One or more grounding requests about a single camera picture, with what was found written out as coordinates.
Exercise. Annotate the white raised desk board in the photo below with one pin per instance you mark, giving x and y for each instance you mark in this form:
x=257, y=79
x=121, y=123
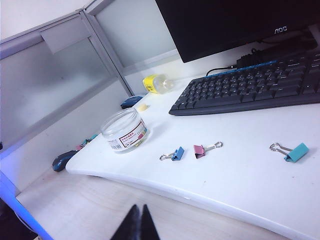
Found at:
x=237, y=180

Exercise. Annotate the beige round disc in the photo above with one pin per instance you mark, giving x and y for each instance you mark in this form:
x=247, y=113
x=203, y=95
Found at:
x=143, y=107

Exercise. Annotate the pink binder clip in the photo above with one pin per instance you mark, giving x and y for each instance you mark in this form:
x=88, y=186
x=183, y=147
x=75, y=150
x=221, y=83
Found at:
x=79, y=147
x=199, y=151

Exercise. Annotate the dark blue flat object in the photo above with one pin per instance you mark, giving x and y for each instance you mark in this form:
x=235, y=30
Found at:
x=130, y=102

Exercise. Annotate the blue binder clip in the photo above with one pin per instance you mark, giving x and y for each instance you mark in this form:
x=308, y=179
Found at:
x=178, y=153

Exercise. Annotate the clear plastic labelled jar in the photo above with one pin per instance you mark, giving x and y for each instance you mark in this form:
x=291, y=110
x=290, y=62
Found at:
x=125, y=135

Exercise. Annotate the black blue computer mouse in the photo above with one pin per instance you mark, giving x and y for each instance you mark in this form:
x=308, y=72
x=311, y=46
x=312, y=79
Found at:
x=61, y=162

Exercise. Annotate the black computer monitor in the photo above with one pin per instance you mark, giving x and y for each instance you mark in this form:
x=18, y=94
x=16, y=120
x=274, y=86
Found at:
x=225, y=25

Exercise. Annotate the teal binder clip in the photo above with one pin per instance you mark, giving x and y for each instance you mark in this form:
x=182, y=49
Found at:
x=298, y=152
x=92, y=138

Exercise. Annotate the blue lit metal bar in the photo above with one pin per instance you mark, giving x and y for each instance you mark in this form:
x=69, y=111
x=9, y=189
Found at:
x=25, y=215

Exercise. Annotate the yellow labelled glue bottle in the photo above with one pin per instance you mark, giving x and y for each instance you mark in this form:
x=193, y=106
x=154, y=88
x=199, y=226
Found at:
x=155, y=83

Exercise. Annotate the black computer keyboard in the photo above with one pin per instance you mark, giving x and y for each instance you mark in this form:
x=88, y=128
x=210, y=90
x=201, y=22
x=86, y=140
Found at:
x=250, y=92

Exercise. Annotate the silver monitor stand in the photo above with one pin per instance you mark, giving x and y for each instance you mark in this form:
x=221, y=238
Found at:
x=315, y=35

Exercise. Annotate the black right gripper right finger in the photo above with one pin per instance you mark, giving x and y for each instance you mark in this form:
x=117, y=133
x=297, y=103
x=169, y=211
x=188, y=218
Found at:
x=148, y=227

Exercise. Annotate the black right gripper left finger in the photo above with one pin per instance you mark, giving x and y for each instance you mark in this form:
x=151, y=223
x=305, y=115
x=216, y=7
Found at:
x=130, y=227

